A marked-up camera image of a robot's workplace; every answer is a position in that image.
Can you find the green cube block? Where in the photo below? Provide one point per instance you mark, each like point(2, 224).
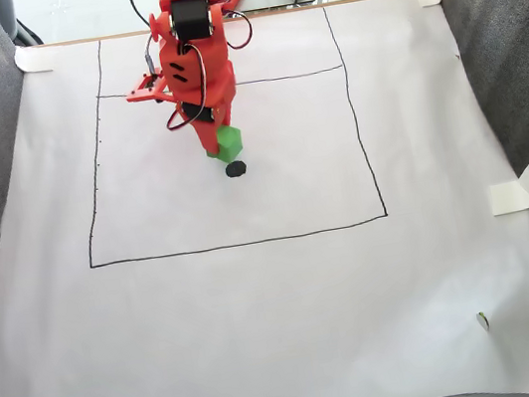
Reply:
point(231, 144)

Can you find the black dot mark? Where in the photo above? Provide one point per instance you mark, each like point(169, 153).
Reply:
point(236, 169)

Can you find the white paper sheet black lines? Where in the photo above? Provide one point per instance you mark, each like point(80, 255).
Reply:
point(262, 309)

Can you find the orange bracket black camera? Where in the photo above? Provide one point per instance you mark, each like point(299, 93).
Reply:
point(144, 90)

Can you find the dark post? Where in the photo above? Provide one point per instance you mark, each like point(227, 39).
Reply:
point(9, 17)

